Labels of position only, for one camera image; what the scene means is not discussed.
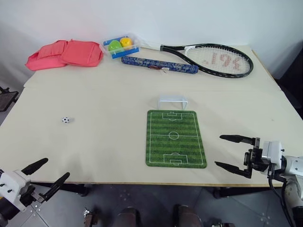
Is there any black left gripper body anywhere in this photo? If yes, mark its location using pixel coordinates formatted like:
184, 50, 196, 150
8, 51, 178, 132
18, 184, 46, 209

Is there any yellow plastic ball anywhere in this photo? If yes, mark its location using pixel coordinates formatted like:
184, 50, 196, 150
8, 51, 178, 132
119, 37, 134, 49

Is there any dark brown rounded shape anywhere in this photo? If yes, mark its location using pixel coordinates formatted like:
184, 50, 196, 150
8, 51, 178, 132
115, 206, 141, 227
172, 204, 203, 227

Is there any green plastic ball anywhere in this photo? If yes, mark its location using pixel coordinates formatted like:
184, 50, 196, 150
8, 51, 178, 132
107, 40, 124, 52

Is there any black mesh chair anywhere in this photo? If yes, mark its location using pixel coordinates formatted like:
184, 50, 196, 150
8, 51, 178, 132
0, 87, 19, 113

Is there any black tennis racket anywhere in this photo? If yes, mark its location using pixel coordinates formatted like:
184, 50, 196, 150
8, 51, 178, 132
139, 39, 254, 79

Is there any green football field mat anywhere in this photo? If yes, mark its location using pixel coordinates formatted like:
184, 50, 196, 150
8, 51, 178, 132
144, 110, 207, 169

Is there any dark metallic rounded shape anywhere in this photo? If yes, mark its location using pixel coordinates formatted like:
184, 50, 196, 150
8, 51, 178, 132
82, 206, 99, 227

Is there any blue patterned tube case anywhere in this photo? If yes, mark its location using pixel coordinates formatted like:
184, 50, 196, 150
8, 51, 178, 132
121, 55, 199, 76

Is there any clear box with blue clips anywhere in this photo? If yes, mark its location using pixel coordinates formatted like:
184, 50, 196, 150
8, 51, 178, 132
102, 32, 143, 60

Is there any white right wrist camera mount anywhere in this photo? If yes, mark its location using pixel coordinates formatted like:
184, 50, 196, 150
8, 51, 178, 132
261, 140, 284, 166

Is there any pink fabric bag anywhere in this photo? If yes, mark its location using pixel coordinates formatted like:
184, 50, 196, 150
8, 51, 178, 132
25, 39, 105, 71

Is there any small white goal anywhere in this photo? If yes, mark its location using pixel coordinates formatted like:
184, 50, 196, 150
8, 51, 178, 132
157, 94, 189, 110

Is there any black table frame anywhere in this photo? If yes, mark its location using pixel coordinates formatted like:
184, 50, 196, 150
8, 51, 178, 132
30, 181, 286, 199

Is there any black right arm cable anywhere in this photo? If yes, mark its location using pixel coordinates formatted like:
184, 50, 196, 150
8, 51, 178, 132
267, 163, 295, 227

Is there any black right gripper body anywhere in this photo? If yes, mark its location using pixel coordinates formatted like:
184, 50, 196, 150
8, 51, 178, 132
243, 141, 272, 176

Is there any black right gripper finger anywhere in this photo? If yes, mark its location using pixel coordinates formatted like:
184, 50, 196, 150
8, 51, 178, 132
214, 161, 253, 180
219, 134, 261, 149

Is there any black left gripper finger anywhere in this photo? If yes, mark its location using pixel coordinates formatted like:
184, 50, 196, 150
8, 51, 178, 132
20, 157, 49, 176
43, 172, 71, 201

